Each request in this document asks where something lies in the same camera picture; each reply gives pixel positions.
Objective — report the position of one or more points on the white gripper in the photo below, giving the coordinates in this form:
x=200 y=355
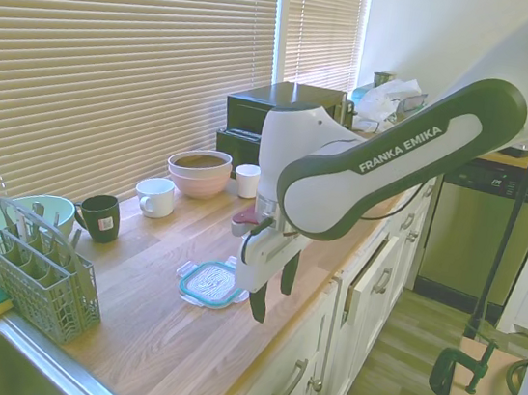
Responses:
x=263 y=260

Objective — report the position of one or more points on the clear lid with teal seal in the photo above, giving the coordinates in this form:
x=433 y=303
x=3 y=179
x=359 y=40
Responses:
x=209 y=284

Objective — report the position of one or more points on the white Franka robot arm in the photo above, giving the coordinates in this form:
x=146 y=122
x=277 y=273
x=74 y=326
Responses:
x=395 y=161

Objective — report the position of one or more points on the white kitchen base cabinet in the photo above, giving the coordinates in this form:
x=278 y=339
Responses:
x=359 y=327

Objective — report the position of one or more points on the round metal cabinet knob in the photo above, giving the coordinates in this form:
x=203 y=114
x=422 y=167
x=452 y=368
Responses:
x=317 y=384

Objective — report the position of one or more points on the white ribbed cup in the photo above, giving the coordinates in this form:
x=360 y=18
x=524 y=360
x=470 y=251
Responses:
x=246 y=181

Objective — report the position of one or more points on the pink bowl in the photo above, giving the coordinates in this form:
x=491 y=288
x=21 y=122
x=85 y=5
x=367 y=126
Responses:
x=197 y=188

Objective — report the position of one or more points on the grey bowl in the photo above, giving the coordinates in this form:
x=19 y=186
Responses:
x=200 y=165

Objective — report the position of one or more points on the white ceramic mug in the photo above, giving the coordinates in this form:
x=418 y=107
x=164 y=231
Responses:
x=157 y=198

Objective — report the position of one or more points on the dark green C clamp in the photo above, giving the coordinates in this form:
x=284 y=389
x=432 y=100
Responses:
x=440 y=372

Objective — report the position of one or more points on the dark green mug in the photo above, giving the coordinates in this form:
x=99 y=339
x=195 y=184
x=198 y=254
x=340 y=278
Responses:
x=101 y=220

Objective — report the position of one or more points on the black toaster oven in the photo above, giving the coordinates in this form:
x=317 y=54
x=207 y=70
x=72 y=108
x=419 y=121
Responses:
x=277 y=99

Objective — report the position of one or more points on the stainless steel dishwasher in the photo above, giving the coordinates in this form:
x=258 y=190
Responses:
x=463 y=233

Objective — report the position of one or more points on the white plastic bag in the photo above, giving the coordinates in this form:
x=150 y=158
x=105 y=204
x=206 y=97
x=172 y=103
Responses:
x=383 y=103

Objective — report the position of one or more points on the mint green bowl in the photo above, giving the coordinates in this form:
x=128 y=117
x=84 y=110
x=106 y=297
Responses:
x=55 y=211

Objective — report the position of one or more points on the grey plastic cutlery basket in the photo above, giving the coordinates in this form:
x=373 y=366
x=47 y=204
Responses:
x=37 y=294

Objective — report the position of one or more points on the green tin can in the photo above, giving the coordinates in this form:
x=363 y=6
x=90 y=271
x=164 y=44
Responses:
x=384 y=79

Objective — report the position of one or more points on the maroon wrist mount plate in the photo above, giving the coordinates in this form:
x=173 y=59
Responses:
x=244 y=218

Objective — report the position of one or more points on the black camera stand pole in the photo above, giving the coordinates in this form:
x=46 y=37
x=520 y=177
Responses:
x=508 y=229

